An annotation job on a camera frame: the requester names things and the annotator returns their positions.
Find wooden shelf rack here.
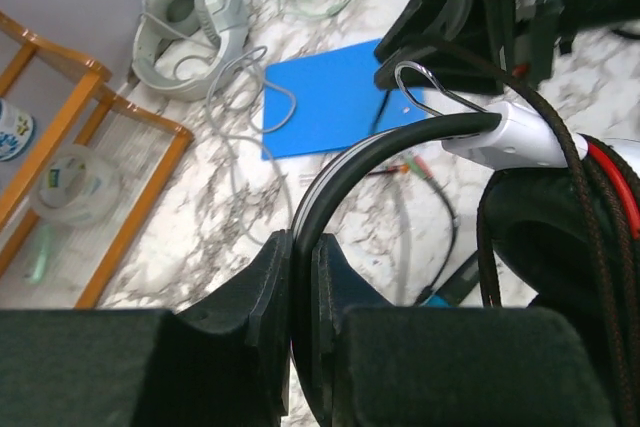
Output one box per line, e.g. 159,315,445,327
1,16,193,310

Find black white headphones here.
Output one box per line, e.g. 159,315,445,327
291,77,639,426

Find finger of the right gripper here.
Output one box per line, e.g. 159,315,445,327
374,0,503,95

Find grey white headphones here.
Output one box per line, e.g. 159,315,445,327
132,0,249,102

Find right blue white jar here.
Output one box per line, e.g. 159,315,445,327
0,98,36,162

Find red pen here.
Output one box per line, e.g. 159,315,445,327
366,163,410,177

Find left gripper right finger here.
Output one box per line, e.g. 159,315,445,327
310,234,617,426

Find blue black highlighter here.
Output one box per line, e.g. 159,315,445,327
414,251,480,307

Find blue notebook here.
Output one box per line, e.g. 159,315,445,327
260,37,431,162

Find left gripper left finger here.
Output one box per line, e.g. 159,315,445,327
1,230,291,426

